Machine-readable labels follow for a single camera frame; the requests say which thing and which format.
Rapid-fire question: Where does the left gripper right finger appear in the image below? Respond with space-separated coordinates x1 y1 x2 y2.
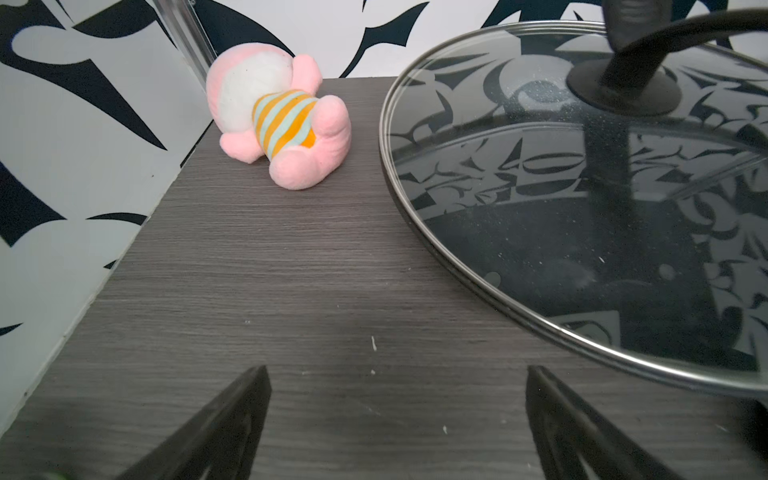
525 365 681 479

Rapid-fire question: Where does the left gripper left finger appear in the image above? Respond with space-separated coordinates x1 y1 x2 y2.
119 366 272 479

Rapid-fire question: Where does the glass pot lid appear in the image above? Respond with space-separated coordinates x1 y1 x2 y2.
379 1 767 400

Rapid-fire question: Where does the pink plush toy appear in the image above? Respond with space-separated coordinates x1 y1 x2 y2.
206 43 352 190

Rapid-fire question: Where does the aluminium frame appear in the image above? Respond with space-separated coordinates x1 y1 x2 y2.
151 0 216 87

